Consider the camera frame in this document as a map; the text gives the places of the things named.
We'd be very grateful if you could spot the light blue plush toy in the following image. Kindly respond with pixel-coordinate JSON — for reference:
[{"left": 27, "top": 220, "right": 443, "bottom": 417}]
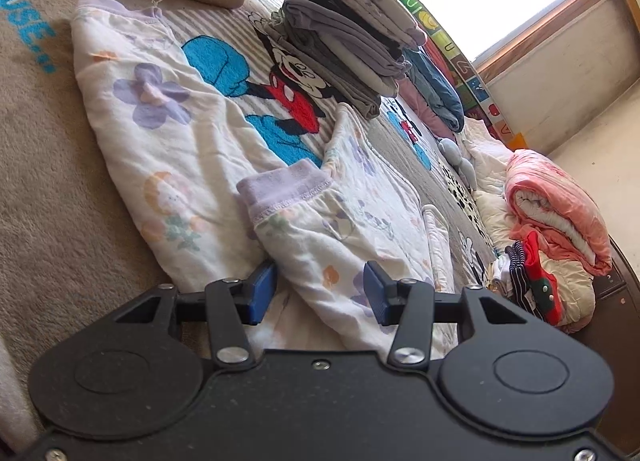
[{"left": 437, "top": 138, "right": 477, "bottom": 192}]

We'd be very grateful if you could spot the red striped folded clothes stack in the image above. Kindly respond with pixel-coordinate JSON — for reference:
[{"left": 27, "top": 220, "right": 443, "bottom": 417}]
[{"left": 488, "top": 231, "right": 563, "bottom": 325}]

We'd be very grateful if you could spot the white floral quilted pajama garment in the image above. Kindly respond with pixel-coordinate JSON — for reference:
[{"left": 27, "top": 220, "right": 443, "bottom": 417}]
[{"left": 71, "top": 0, "right": 454, "bottom": 353}]

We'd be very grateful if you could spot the colourful alphabet play mat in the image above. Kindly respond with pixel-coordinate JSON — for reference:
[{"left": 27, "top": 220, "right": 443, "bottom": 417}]
[{"left": 399, "top": 0, "right": 527, "bottom": 150}]

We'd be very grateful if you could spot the grey purple folded clothes stack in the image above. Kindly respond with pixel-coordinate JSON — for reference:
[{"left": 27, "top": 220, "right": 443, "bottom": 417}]
[{"left": 265, "top": 0, "right": 426, "bottom": 120}]

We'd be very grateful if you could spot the blue folded blanket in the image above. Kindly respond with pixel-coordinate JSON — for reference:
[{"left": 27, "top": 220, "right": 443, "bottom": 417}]
[{"left": 399, "top": 50, "right": 465, "bottom": 136}]

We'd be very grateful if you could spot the pink white rolled quilt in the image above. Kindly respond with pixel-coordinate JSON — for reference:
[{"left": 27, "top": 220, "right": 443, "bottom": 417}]
[{"left": 504, "top": 149, "right": 612, "bottom": 277}]

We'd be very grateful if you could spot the Mickey Mouse plush blanket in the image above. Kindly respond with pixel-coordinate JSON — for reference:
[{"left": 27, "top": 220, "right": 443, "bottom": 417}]
[{"left": 0, "top": 0, "right": 501, "bottom": 451}]

